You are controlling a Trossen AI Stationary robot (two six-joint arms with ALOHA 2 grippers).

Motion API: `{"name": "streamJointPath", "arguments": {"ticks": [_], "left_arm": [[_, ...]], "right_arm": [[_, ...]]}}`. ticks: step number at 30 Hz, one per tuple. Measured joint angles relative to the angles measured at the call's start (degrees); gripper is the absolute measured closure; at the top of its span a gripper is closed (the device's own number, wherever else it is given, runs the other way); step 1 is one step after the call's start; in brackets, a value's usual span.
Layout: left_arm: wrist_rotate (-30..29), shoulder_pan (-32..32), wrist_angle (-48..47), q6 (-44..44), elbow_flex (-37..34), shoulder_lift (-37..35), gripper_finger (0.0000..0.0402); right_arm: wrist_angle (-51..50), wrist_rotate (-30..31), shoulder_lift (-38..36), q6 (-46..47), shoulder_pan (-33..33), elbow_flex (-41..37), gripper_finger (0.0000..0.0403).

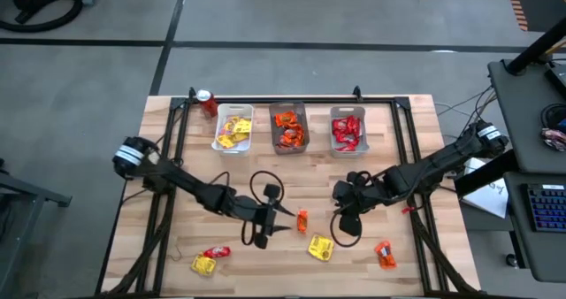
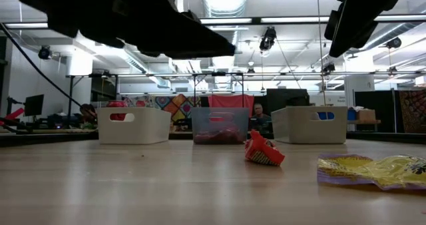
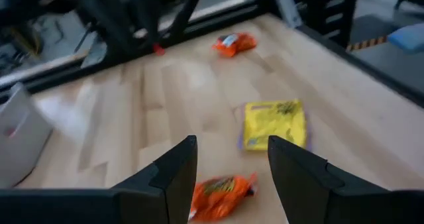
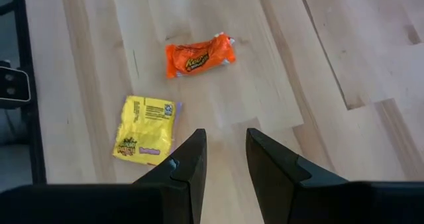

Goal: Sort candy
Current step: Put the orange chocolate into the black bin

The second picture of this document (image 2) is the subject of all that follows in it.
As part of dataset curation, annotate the black screen panel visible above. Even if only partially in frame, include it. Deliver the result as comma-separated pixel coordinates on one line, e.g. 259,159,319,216
266,88,310,132

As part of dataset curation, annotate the wooden side table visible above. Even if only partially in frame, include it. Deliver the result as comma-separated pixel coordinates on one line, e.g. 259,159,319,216
347,119,382,132

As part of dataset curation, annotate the silver slanted ceiling duct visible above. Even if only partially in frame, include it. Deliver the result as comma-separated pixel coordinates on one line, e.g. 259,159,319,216
372,21,426,51

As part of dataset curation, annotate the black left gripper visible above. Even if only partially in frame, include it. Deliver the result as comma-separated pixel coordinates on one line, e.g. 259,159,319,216
48,0,236,60

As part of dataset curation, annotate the colourful patchwork quilt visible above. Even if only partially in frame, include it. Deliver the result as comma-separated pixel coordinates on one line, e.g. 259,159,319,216
123,93,202,132

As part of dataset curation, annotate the black partition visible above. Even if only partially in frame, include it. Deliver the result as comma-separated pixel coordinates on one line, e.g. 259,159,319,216
354,90,397,133

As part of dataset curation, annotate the black cable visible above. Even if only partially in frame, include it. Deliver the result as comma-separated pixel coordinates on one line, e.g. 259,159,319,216
0,21,84,109

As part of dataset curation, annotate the person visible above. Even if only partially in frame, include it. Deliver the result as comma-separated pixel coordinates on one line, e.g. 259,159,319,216
249,102,272,134
79,103,99,122

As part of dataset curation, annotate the white plastic bin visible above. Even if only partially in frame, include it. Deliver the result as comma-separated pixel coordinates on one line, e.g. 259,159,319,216
96,107,172,145
270,105,349,144

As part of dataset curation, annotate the silver round ceiling duct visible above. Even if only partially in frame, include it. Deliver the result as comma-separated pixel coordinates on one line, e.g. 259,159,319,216
201,0,250,69

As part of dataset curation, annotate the grey translucent plastic bin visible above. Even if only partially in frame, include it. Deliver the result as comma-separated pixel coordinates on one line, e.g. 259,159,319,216
190,107,250,145

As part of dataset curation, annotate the patterned brown tapestry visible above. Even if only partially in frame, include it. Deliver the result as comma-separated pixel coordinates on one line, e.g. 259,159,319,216
398,89,426,134

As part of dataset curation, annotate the yellow candy pack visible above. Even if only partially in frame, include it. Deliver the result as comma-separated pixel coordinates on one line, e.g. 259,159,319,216
316,153,426,191

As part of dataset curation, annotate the black monitor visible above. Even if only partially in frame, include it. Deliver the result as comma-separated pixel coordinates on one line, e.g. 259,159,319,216
23,94,45,117

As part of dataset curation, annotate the white ceiling air unit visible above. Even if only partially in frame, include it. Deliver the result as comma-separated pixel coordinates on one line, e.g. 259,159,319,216
66,53,94,77

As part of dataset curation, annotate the cardboard box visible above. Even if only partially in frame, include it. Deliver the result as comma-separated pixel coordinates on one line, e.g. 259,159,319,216
357,109,377,122

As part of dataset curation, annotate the red handle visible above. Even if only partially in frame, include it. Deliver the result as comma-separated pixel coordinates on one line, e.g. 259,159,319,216
3,107,25,122

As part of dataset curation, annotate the black overhead frame beam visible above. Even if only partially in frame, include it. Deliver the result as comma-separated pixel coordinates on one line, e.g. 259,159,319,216
0,14,426,31

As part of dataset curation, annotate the red cloth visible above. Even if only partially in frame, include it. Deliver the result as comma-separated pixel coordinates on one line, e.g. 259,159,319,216
208,94,256,129

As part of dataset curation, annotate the black ceiling spotlight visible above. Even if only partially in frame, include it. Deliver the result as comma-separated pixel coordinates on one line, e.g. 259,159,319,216
321,62,336,75
259,25,278,52
37,45,53,61
385,37,403,49

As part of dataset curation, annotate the white ceiling pipe bundle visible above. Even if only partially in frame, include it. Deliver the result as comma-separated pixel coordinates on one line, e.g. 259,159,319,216
168,57,203,75

